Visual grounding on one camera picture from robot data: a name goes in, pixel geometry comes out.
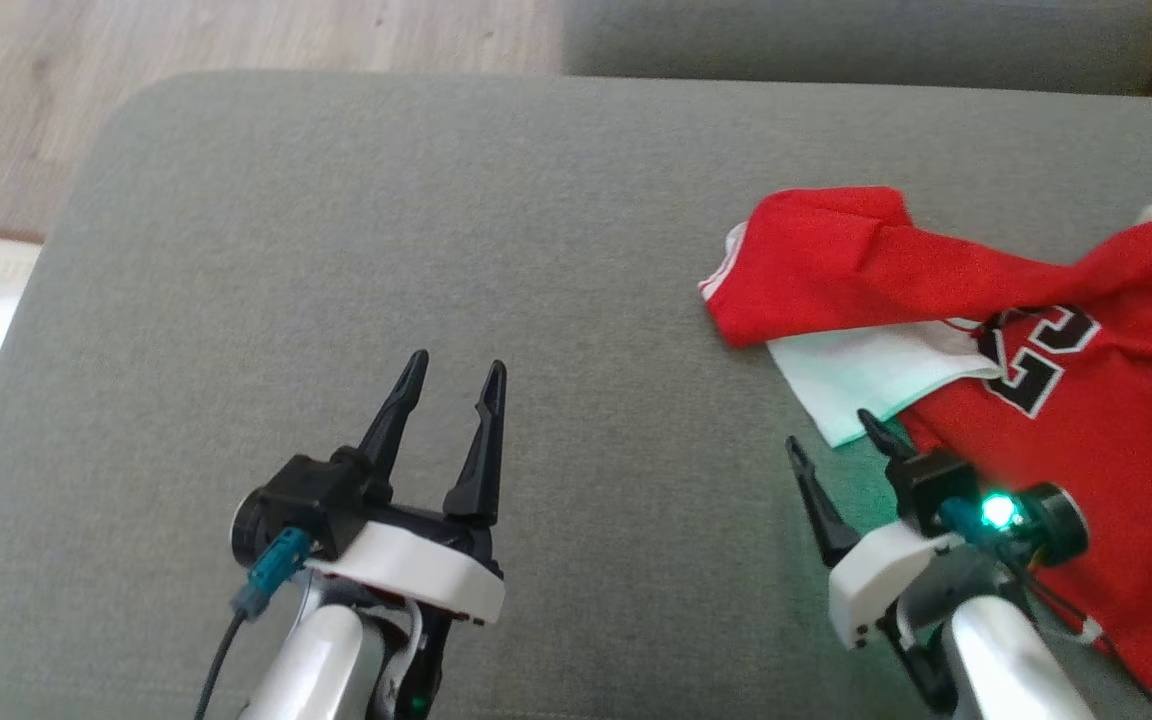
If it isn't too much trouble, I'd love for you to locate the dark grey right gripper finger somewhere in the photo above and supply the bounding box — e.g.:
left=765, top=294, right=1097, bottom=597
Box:
left=784, top=435, right=864, bottom=571
left=856, top=409, right=914, bottom=493

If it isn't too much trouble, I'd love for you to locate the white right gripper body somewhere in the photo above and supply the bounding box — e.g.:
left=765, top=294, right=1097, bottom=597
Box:
left=826, top=520, right=964, bottom=651

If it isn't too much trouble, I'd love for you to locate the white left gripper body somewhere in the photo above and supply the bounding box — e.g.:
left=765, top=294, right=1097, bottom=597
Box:
left=304, top=500, right=508, bottom=627

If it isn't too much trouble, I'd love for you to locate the grey fabric sofa cushion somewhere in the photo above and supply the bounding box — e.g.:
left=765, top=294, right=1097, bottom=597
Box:
left=561, top=0, right=1152, bottom=98

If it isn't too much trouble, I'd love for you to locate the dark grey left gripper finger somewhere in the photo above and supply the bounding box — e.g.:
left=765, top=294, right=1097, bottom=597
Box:
left=442, top=360, right=509, bottom=528
left=356, top=349, right=430, bottom=501

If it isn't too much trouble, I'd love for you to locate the red jersey with white trim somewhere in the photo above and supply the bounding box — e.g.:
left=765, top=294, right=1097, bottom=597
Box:
left=698, top=185, right=1152, bottom=691

